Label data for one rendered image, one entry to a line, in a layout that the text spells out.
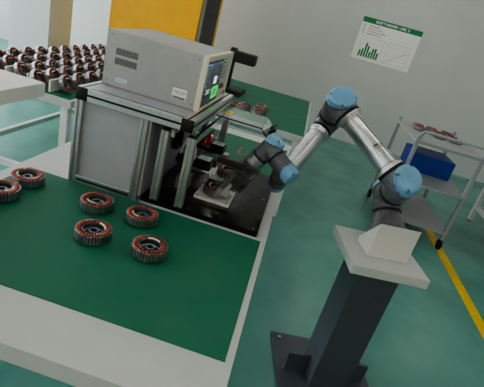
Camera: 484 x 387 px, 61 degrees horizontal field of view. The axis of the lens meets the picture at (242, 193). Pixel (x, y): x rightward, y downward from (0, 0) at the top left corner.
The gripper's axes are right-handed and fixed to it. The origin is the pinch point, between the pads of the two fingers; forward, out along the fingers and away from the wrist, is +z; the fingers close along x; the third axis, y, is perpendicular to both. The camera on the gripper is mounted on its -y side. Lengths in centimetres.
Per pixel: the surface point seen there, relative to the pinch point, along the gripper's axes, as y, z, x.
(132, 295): -1, 6, -72
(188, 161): -16.3, -10.2, -20.4
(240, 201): 10.9, -3.6, 2.3
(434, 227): 181, -34, 206
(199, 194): -3.8, 3.5, -6.0
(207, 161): -11.0, -8.4, -3.1
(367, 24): 23, -128, 532
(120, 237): -14, 13, -48
